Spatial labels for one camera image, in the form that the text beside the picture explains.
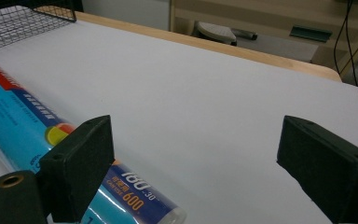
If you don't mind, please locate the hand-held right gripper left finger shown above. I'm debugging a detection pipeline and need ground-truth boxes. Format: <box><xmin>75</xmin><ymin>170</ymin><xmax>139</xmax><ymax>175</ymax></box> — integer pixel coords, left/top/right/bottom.
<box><xmin>38</xmin><ymin>115</ymin><xmax>116</xmax><ymax>224</ymax></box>

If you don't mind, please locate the green flat bar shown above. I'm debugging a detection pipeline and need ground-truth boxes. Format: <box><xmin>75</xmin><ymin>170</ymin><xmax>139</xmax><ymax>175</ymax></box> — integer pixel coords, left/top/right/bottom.
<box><xmin>289</xmin><ymin>25</ymin><xmax>333</xmax><ymax>43</ymax></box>

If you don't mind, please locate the dark grey cylinder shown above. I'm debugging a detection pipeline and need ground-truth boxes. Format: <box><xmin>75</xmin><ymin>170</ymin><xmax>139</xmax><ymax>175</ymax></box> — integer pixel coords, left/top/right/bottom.
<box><xmin>230</xmin><ymin>28</ymin><xmax>258</xmax><ymax>41</ymax></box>

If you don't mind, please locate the grey foot pedal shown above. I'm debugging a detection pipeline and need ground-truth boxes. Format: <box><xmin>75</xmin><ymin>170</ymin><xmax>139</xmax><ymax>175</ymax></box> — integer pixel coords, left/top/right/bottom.
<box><xmin>192</xmin><ymin>21</ymin><xmax>238</xmax><ymax>47</ymax></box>

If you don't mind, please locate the white table mat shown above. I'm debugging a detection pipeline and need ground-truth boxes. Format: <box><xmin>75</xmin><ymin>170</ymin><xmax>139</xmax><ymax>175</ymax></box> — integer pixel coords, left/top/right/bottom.
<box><xmin>0</xmin><ymin>20</ymin><xmax>358</xmax><ymax>224</ymax></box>

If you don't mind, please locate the blue plastic wrap roll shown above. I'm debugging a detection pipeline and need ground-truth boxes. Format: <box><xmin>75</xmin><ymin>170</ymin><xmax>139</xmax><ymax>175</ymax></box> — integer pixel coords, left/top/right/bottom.
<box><xmin>0</xmin><ymin>56</ymin><xmax>187</xmax><ymax>224</ymax></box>

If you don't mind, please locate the black wire mesh basket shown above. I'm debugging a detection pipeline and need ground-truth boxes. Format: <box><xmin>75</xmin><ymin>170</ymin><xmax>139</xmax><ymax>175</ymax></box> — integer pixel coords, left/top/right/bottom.
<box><xmin>0</xmin><ymin>0</ymin><xmax>77</xmax><ymax>55</ymax></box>

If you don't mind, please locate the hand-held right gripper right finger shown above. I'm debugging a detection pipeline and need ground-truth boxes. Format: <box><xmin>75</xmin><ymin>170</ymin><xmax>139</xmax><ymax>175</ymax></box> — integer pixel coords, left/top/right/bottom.
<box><xmin>275</xmin><ymin>115</ymin><xmax>358</xmax><ymax>224</ymax></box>

